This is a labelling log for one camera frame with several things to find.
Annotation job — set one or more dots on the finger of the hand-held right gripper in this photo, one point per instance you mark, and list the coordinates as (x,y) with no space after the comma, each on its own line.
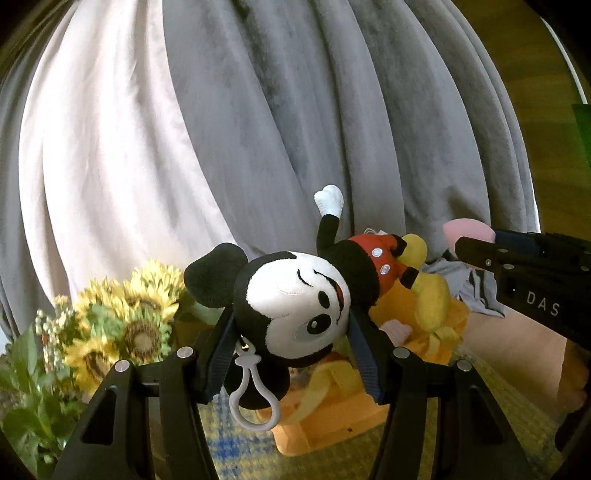
(485,256)
(535,242)

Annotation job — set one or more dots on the orange fabric storage box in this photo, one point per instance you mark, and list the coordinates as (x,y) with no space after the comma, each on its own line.
(323,427)

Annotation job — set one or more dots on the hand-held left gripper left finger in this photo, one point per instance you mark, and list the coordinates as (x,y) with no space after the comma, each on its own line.
(221,351)

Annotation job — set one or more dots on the pink soft toy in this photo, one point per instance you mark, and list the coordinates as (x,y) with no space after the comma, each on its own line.
(466,229)

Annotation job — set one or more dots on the yellow blue plaid mat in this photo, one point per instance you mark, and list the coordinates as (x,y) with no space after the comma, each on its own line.
(244,454)

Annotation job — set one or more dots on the black white mouse plush toy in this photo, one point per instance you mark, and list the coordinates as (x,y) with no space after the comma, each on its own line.
(300,295)

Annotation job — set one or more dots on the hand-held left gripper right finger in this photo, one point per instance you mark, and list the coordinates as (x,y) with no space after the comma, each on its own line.
(365,364)

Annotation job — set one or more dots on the green leafy plant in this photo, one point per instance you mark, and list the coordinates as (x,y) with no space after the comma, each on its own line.
(27,410)

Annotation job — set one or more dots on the white curtain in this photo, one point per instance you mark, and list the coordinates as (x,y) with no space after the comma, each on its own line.
(101,152)

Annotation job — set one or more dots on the grey curtain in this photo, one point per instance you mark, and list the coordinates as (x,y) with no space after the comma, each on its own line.
(11,230)
(300,115)

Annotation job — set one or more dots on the artificial sunflower bouquet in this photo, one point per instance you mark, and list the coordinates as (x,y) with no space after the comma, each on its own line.
(134,323)

